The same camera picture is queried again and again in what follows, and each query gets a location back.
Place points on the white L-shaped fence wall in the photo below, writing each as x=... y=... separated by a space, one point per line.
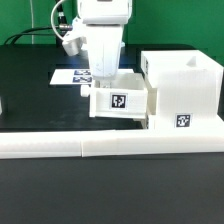
x=108 y=143

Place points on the white drawer front one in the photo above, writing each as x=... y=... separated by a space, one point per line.
x=148 y=118

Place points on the white drawer cabinet box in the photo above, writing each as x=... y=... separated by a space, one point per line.
x=183 y=88

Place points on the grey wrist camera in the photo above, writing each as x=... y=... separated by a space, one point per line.
x=75 y=41

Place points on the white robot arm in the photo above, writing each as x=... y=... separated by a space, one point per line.
x=104 y=22

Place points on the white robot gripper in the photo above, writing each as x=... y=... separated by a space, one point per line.
x=104 y=47

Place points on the fiducial marker sheet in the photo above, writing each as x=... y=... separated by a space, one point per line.
x=71 y=77

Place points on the white drawer one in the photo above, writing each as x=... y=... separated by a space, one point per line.
x=126 y=97
x=148 y=118

